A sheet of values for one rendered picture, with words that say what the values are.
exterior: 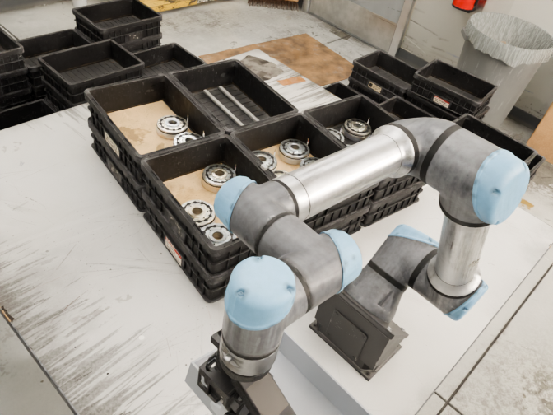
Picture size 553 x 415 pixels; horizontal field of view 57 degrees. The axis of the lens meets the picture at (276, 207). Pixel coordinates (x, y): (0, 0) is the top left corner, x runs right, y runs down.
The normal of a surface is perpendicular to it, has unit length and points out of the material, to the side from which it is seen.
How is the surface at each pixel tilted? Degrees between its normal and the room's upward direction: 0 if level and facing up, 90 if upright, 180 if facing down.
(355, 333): 90
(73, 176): 0
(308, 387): 14
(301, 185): 21
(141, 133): 0
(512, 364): 0
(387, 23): 90
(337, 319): 90
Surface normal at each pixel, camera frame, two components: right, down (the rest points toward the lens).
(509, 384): 0.15, -0.72
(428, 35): -0.69, 0.41
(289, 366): 0.30, -0.80
